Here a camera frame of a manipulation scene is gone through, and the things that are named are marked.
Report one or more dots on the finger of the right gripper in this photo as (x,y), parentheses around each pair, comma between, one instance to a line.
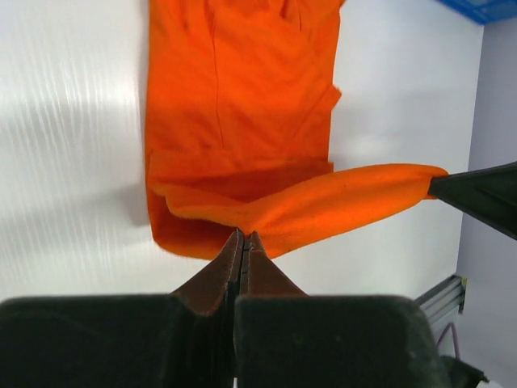
(489,195)

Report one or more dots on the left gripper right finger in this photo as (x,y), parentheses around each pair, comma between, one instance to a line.
(285,338)

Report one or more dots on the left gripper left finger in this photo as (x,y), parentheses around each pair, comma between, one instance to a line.
(178,339)

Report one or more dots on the orange t shirt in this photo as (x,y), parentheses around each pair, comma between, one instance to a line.
(239,102)

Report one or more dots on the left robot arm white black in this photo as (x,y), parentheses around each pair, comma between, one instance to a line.
(468,372)

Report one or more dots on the blue plastic bin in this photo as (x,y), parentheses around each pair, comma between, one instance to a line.
(483,12)

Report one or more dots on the aluminium frame rail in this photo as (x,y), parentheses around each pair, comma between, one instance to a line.
(443,303)

